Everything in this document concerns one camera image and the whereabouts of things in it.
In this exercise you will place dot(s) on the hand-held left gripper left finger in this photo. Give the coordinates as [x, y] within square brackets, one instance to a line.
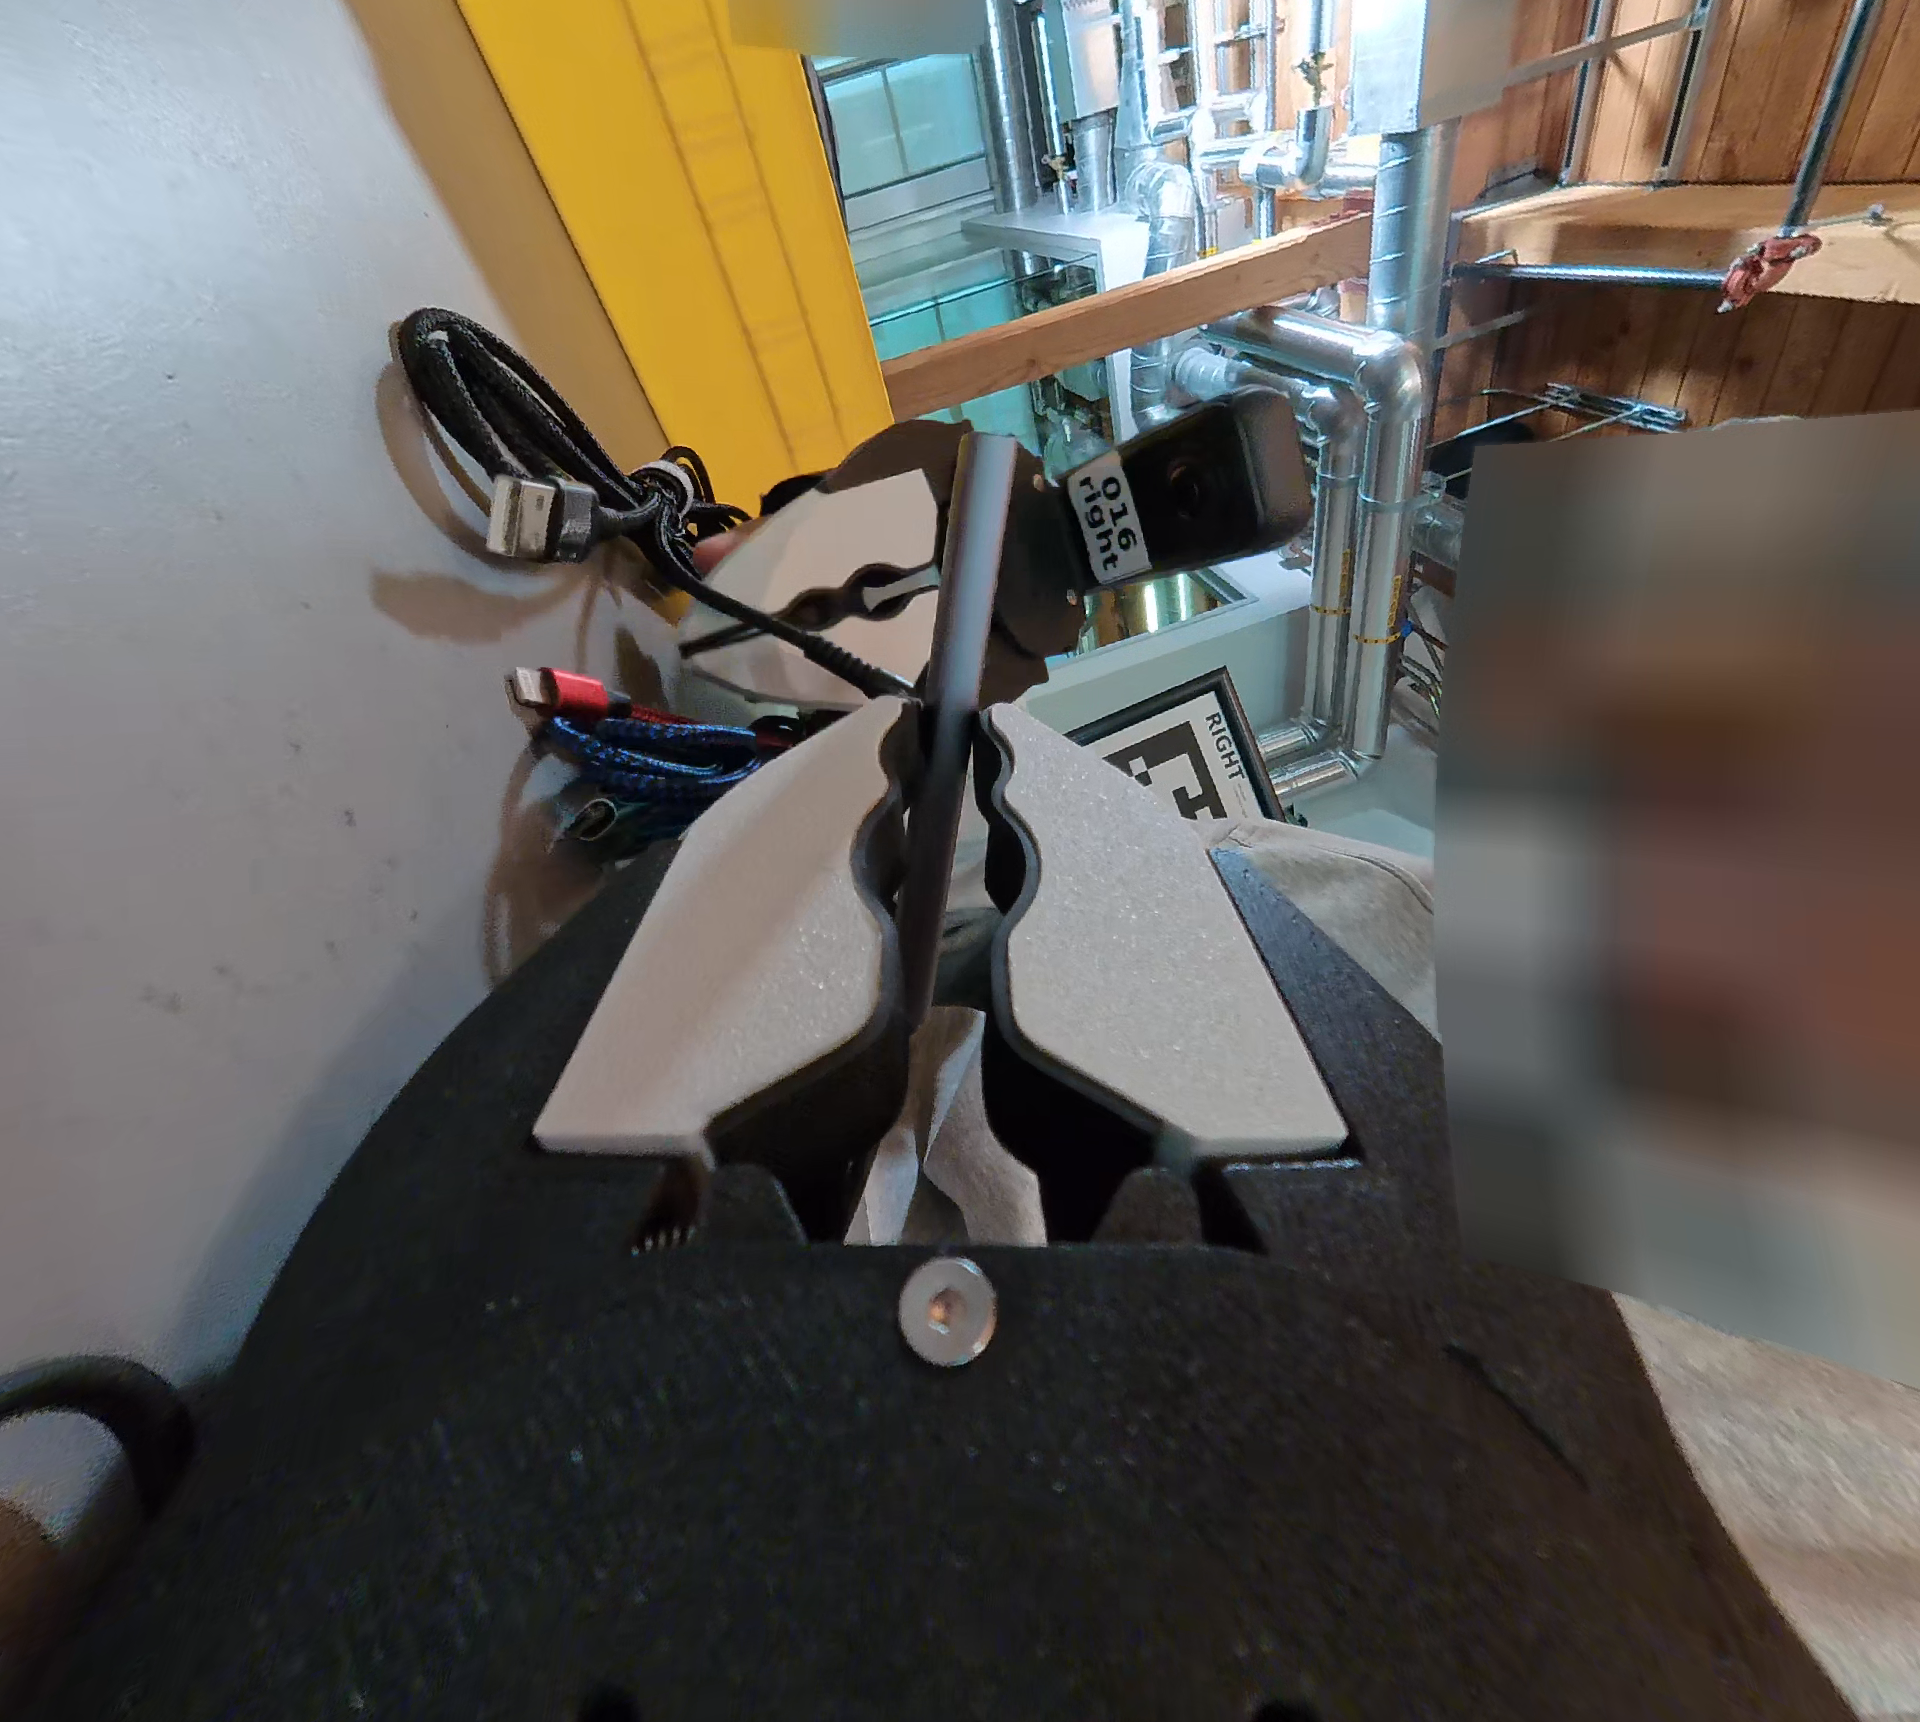
[749, 942]

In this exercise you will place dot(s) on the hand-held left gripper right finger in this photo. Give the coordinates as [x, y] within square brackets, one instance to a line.
[1155, 958]

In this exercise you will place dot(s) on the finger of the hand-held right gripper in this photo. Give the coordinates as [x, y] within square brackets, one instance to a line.
[840, 530]
[812, 674]

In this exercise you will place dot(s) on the grey usb hub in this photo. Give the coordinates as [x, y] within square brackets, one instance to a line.
[961, 645]

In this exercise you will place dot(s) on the white desk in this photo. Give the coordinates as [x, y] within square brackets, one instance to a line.
[223, 554]

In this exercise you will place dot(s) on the grey sweatshirt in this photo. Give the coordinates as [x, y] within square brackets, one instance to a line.
[1320, 913]

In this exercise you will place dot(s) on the wooden railing beam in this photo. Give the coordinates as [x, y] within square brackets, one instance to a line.
[1126, 298]

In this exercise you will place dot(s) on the framed black white marker sign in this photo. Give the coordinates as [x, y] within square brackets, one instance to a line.
[1185, 747]

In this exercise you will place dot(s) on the yellow folding panel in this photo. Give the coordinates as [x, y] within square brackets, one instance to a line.
[675, 134]

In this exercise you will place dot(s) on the red pipe clamp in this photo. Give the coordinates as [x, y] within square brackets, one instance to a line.
[1772, 269]

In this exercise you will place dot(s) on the silver duct pipes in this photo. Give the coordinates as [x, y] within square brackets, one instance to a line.
[1386, 432]

